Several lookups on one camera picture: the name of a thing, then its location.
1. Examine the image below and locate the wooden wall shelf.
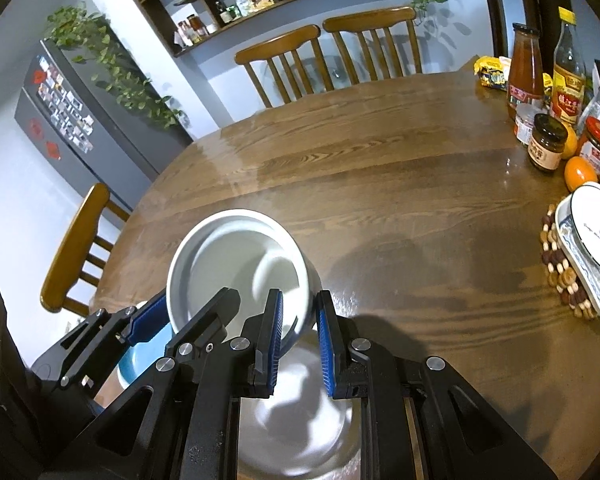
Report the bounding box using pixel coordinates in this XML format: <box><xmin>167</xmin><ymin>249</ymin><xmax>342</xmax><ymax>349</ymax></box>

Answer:
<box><xmin>105</xmin><ymin>0</ymin><xmax>416</xmax><ymax>58</ymax></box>

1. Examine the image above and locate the trailing green plant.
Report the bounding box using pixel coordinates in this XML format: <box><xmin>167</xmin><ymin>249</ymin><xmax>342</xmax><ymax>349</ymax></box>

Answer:
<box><xmin>45</xmin><ymin>2</ymin><xmax>186</xmax><ymax>131</ymax></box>

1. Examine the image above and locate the red sauce bottle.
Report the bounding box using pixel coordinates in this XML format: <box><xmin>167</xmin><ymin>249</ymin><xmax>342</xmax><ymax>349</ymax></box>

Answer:
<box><xmin>506</xmin><ymin>22</ymin><xmax>545</xmax><ymax>121</ymax></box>

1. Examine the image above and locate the wooden chair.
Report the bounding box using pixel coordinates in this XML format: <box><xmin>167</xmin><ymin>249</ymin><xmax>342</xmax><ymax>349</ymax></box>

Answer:
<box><xmin>40</xmin><ymin>183</ymin><xmax>131</xmax><ymax>318</ymax></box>
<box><xmin>235</xmin><ymin>25</ymin><xmax>331</xmax><ymax>108</ymax></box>
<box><xmin>322</xmin><ymin>6</ymin><xmax>423</xmax><ymax>83</ymax></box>

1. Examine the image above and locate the blue patterned dish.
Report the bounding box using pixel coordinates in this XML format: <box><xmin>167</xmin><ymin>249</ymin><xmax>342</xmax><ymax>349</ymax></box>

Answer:
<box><xmin>555</xmin><ymin>182</ymin><xmax>600</xmax><ymax>321</ymax></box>

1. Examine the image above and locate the yellow snack packet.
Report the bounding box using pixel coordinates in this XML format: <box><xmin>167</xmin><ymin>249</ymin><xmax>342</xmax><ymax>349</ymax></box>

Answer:
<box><xmin>474</xmin><ymin>55</ymin><xmax>513</xmax><ymax>92</ymax></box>

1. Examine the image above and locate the small white straight-sided bowl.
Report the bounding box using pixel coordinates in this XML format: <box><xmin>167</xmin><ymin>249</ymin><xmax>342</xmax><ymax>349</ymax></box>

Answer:
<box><xmin>166</xmin><ymin>208</ymin><xmax>323</xmax><ymax>356</ymax></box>

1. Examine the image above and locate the dark sauce jar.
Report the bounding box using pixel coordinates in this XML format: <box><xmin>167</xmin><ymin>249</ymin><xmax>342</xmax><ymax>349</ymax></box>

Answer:
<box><xmin>527</xmin><ymin>113</ymin><xmax>569</xmax><ymax>174</ymax></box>

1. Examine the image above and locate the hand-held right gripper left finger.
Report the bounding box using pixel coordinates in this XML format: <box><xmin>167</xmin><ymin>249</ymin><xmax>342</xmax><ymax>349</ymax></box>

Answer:
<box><xmin>42</xmin><ymin>289</ymin><xmax>284</xmax><ymax>480</ymax></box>

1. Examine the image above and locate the cluster of photo magnets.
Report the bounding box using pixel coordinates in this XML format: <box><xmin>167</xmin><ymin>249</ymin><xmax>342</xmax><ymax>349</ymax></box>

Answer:
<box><xmin>32</xmin><ymin>55</ymin><xmax>96</xmax><ymax>153</ymax></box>

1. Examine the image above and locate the red-lidded jar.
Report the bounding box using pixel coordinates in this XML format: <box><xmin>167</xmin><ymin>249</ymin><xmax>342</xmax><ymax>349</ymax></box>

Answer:
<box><xmin>577</xmin><ymin>116</ymin><xmax>600</xmax><ymax>176</ymax></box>

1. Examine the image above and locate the large white bowl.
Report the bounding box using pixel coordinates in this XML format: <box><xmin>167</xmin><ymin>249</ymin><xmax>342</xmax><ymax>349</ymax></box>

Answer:
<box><xmin>237</xmin><ymin>332</ymin><xmax>366</xmax><ymax>478</ymax></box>

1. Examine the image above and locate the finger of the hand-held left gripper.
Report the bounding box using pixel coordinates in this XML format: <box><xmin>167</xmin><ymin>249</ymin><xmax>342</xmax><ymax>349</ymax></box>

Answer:
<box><xmin>165</xmin><ymin>287</ymin><xmax>242</xmax><ymax>361</ymax></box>
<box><xmin>55</xmin><ymin>290</ymin><xmax>173</xmax><ymax>391</ymax></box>

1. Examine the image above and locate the blue square plate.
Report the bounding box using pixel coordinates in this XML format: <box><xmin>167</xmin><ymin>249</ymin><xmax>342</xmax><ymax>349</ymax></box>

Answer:
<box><xmin>117</xmin><ymin>322</ymin><xmax>178</xmax><ymax>391</ymax></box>

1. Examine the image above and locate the yellow-capped vinegar bottle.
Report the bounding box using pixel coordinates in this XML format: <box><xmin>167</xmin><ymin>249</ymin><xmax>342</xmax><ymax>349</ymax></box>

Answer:
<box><xmin>550</xmin><ymin>6</ymin><xmax>587</xmax><ymax>126</ymax></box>

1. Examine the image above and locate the wooden bead trivet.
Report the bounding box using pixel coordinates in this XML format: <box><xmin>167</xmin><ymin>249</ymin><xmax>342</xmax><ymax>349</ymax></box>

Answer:
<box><xmin>540</xmin><ymin>203</ymin><xmax>600</xmax><ymax>320</ymax></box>

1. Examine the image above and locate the small white-label jar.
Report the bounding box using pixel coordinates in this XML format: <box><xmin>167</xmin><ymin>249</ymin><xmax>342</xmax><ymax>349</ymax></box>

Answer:
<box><xmin>513</xmin><ymin>105</ymin><xmax>548</xmax><ymax>147</ymax></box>

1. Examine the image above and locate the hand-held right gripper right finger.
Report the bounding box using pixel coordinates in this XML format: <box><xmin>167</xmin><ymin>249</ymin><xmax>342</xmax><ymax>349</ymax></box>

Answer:
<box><xmin>316</xmin><ymin>290</ymin><xmax>556</xmax><ymax>480</ymax></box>

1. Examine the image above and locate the grey refrigerator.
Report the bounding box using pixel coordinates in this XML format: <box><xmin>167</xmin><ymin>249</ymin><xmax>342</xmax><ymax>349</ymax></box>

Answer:
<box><xmin>14</xmin><ymin>39</ymin><xmax>193</xmax><ymax>211</ymax></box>

